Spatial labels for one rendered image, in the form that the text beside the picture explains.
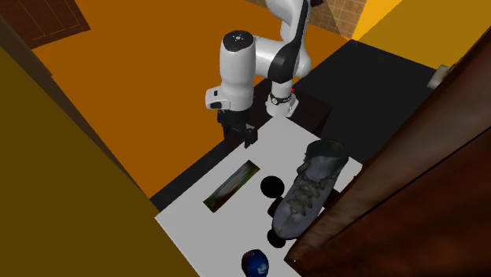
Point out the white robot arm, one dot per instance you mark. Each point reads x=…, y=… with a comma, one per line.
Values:
x=237, y=73

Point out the black round disc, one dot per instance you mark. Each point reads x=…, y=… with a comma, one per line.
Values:
x=272, y=187

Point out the brown wooden cabinet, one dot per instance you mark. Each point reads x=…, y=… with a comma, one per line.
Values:
x=414, y=199

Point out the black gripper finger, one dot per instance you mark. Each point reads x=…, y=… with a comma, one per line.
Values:
x=228, y=133
x=250, y=138

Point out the grey roller skate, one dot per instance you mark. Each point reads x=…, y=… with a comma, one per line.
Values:
x=307, y=192

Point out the flat green and red box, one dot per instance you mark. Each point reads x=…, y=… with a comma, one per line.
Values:
x=231, y=186

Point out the pale beige box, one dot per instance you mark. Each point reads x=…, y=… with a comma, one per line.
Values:
x=439, y=76

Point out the dark brown door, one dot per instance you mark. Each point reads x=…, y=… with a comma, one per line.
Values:
x=42, y=19

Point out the dark robot stand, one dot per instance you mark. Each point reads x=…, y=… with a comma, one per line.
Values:
x=312, y=113

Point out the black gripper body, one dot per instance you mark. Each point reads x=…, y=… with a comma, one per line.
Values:
x=233, y=118

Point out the blue ball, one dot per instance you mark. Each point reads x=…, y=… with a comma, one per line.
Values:
x=254, y=263

